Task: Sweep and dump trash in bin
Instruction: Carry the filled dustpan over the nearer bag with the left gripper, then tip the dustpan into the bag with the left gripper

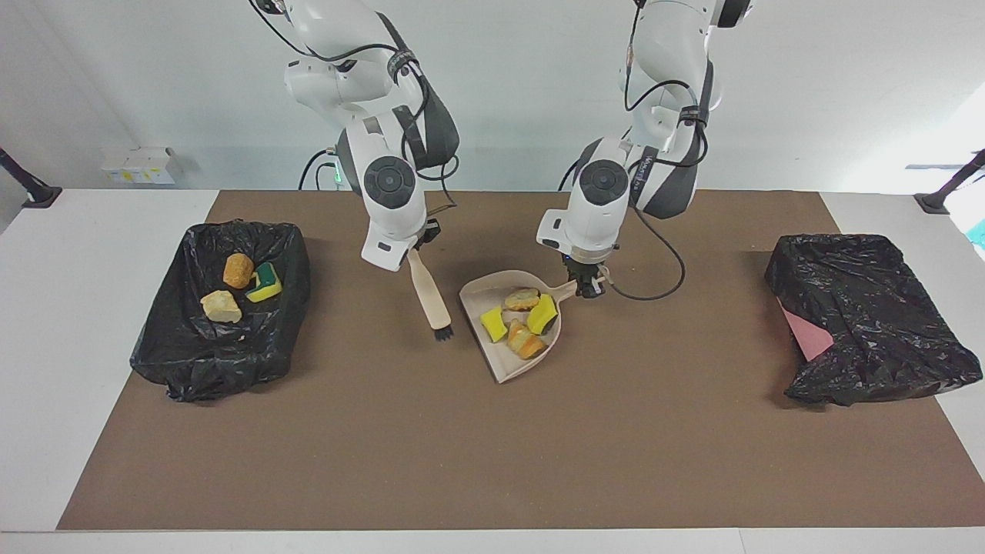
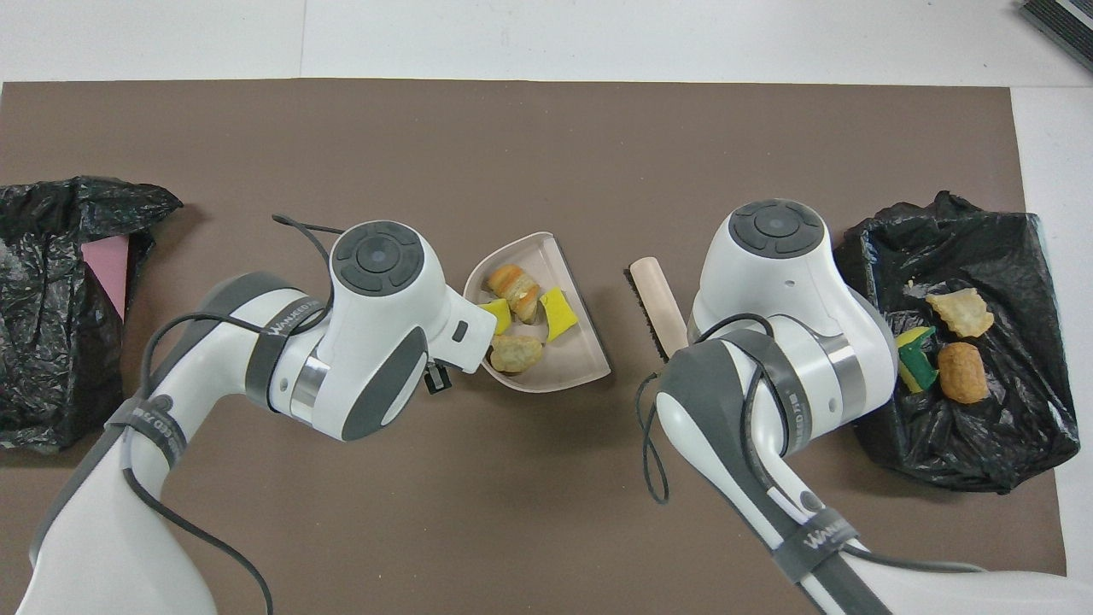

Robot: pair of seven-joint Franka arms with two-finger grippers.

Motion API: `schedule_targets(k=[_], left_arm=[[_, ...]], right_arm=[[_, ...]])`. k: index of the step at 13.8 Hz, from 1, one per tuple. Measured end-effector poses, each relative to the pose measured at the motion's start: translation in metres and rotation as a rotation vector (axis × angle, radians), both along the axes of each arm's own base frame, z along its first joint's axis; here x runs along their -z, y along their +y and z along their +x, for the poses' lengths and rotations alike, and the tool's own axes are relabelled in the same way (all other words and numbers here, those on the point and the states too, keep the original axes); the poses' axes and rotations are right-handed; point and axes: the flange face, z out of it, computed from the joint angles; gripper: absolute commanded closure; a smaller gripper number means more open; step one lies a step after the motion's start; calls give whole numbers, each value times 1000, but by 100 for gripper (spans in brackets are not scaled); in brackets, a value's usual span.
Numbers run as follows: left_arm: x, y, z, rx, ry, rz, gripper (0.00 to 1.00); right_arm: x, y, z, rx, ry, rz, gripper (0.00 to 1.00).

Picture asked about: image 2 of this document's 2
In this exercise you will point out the crumpled black trash bag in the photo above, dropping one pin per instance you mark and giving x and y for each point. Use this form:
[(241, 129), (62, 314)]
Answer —
[(1008, 427), (51, 376)]

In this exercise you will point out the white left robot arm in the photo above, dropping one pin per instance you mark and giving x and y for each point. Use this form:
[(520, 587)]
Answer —
[(376, 342)]

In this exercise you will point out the dark ridged block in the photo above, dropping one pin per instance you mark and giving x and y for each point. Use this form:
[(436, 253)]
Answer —
[(1067, 21)]

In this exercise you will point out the orange-brown sponge lump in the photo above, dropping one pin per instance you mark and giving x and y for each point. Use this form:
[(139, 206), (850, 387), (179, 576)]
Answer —
[(963, 373)]

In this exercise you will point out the brown table mat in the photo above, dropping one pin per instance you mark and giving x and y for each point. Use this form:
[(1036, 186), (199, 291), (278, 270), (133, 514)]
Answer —
[(546, 154)]

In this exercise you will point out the green and yellow sponge piece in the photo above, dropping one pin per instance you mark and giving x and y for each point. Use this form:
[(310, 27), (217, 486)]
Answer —
[(915, 363)]

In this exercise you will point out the pink bin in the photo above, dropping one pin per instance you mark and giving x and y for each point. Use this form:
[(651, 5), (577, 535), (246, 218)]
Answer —
[(107, 273)]

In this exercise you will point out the beige plastic dustpan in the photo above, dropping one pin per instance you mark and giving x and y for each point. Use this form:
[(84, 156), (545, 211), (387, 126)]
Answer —
[(568, 363)]

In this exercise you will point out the beige foam chunk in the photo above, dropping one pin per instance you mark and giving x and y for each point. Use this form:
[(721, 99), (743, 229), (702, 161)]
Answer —
[(515, 286), (963, 312), (515, 353)]

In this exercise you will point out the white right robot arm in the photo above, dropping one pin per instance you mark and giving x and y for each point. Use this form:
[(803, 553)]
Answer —
[(777, 290)]

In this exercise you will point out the beige brush with black bristles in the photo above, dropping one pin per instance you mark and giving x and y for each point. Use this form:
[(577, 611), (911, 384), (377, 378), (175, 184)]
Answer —
[(662, 303)]

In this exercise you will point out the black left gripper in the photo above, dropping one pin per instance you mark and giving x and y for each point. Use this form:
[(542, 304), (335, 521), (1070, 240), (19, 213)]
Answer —
[(437, 378)]

